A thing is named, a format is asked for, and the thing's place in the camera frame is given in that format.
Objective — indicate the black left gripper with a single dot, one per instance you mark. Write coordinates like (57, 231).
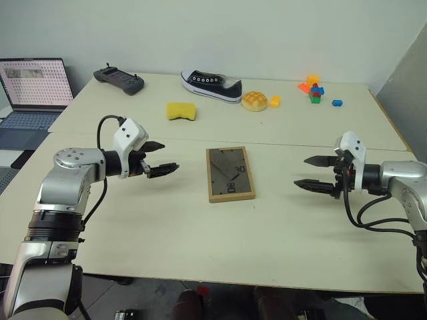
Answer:
(135, 164)

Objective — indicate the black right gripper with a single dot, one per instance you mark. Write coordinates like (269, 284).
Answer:
(343, 178)

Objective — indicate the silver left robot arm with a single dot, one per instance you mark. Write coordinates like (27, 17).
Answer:
(63, 186)

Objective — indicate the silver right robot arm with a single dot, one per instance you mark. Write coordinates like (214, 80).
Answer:
(402, 175)

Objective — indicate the laptop computer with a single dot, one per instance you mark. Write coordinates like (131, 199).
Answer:
(30, 100)

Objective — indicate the yellow sponge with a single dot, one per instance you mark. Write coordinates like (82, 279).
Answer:
(181, 111)

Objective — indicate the small blue toy block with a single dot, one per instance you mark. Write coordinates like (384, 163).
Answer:
(337, 103)

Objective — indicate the green toy block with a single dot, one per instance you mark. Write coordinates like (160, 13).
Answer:
(314, 99)

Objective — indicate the blue toy block stack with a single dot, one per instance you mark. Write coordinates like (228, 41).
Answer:
(318, 91)

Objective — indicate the small yellow toy block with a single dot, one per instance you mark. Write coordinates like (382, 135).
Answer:
(275, 102)

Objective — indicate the orange toy block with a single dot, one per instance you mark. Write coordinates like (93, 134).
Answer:
(304, 88)

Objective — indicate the red toy block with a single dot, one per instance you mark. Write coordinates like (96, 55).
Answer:
(315, 85)

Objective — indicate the dark grey handheld controller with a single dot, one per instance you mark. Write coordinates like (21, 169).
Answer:
(118, 80)

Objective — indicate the black white canvas sneaker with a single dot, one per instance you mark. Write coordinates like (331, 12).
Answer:
(213, 86)

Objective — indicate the large yellow toy block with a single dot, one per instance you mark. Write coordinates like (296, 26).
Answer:
(313, 80)

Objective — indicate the pineapple bun bread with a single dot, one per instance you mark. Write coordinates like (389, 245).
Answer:
(254, 101)

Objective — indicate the grey panel board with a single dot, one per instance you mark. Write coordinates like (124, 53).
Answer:
(405, 106)

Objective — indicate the dark red rounded shape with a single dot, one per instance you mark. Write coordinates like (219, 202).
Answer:
(187, 305)

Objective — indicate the black perforated mat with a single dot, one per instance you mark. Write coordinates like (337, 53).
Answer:
(10, 173)

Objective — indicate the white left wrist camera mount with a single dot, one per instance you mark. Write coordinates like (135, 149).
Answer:
(128, 133)

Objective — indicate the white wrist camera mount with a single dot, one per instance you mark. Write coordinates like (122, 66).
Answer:
(128, 133)
(357, 150)

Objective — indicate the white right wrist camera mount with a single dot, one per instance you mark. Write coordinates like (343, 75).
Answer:
(357, 150)

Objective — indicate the wooden tray with grey inlay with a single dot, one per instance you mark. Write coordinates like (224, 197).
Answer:
(230, 175)

